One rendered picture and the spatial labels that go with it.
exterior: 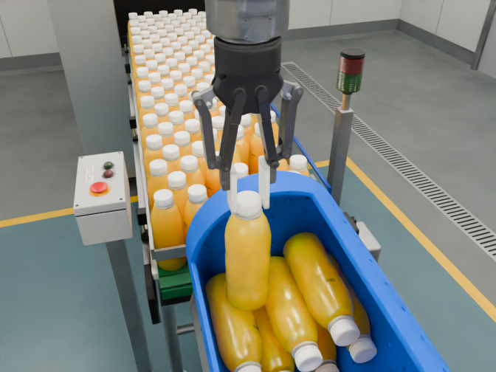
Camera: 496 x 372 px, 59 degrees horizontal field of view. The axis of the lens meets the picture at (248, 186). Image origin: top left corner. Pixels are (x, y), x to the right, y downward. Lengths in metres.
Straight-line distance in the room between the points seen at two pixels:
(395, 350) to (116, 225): 0.57
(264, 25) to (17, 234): 2.42
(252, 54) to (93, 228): 0.59
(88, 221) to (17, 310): 1.44
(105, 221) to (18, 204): 2.08
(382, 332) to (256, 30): 0.49
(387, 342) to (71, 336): 1.63
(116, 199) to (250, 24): 0.55
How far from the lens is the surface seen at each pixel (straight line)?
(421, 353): 0.54
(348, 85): 1.21
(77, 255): 2.50
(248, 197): 0.61
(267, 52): 0.48
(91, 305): 2.24
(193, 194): 0.92
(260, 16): 0.46
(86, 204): 0.93
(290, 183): 0.70
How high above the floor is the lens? 1.63
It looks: 35 degrees down
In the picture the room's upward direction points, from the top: straight up
